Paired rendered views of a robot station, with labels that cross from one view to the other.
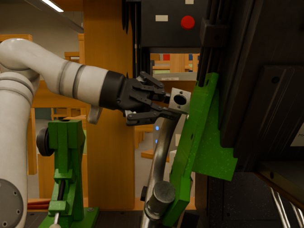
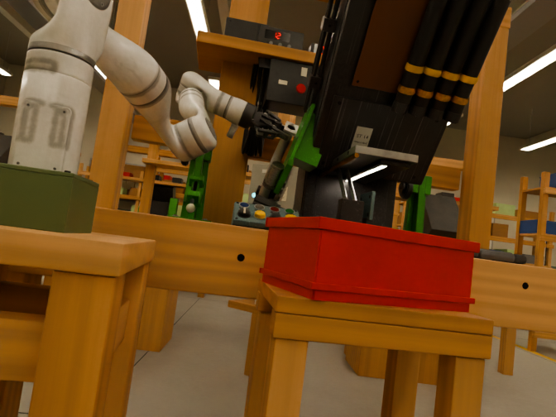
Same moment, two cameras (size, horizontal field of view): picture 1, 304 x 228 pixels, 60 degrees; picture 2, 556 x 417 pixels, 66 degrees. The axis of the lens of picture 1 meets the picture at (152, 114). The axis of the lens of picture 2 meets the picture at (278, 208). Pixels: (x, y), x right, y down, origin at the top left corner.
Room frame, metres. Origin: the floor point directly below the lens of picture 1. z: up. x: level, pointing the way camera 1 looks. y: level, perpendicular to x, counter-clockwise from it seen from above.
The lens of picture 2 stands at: (-0.75, 0.09, 0.87)
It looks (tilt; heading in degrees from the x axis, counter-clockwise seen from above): 5 degrees up; 354
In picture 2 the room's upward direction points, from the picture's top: 7 degrees clockwise
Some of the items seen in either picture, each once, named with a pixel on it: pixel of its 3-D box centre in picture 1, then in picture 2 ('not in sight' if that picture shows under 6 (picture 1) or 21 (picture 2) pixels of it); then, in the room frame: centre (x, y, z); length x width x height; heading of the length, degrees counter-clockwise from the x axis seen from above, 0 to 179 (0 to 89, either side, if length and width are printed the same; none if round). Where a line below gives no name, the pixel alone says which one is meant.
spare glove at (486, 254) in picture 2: not in sight; (478, 254); (0.26, -0.53, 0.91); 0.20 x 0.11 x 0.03; 89
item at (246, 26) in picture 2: not in sight; (246, 34); (0.73, 0.12, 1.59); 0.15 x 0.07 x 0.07; 92
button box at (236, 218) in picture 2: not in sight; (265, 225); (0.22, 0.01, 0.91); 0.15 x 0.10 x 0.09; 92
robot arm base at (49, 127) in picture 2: not in sight; (52, 117); (-0.08, 0.37, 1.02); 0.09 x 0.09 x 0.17; 12
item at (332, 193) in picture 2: (259, 158); (342, 194); (0.66, -0.28, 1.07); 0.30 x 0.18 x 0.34; 92
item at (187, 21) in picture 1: (173, 22); (289, 88); (0.73, -0.06, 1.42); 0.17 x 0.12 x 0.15; 92
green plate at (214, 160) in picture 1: (208, 132); (307, 143); (0.46, -0.10, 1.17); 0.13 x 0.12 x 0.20; 92
